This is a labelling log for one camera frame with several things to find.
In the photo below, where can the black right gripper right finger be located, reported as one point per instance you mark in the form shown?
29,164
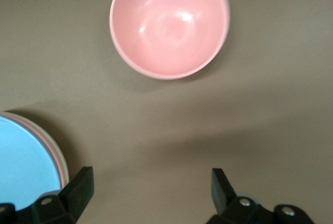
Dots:
223,200

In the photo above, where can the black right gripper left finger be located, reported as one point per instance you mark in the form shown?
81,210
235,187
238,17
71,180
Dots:
75,195

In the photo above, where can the small pink bowl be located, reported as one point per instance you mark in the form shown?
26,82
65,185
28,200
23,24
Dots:
169,26

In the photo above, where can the pink plate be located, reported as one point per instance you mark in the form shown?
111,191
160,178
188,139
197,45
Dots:
56,160

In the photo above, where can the blue plate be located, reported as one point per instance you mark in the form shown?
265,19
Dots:
23,161

